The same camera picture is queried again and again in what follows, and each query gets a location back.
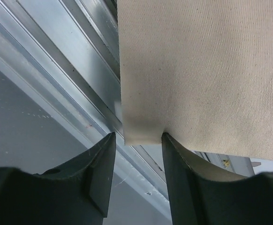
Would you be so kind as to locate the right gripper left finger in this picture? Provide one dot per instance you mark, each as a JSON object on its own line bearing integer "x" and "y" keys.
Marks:
{"x": 76, "y": 192}

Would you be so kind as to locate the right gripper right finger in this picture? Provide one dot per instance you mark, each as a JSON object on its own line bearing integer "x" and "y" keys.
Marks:
{"x": 201, "y": 193}

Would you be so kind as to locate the beige cloth mat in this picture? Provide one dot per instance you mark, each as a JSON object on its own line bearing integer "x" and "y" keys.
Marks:
{"x": 200, "y": 70}

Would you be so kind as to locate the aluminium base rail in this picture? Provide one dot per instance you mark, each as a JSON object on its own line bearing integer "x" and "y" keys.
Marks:
{"x": 64, "y": 54}

